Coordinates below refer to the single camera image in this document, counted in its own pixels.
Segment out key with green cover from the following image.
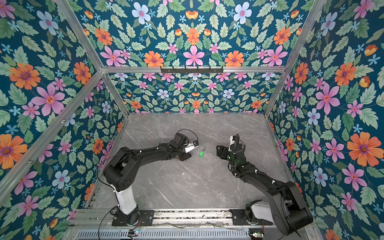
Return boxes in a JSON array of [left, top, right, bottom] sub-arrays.
[[199, 147, 206, 158]]

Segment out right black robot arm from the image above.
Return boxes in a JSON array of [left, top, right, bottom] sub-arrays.
[[216, 142, 314, 236]]

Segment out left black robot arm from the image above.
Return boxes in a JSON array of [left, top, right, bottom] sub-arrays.
[[103, 132, 200, 226]]

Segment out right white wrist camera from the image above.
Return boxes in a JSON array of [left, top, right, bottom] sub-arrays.
[[229, 134, 240, 153]]

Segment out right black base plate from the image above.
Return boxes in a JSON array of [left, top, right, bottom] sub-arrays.
[[229, 209, 273, 226]]

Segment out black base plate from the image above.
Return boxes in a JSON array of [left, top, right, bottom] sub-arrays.
[[229, 209, 273, 226], [112, 210, 155, 227]]

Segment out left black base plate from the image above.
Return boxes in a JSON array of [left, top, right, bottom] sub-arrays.
[[112, 210, 155, 227]]

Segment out black hook rail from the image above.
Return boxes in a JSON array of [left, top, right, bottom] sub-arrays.
[[160, 67, 224, 74]]

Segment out white slotted cable duct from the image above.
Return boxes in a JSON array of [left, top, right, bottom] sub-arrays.
[[76, 229, 251, 240]]

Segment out aluminium front rail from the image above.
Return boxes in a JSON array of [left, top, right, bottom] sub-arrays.
[[69, 208, 276, 229]]

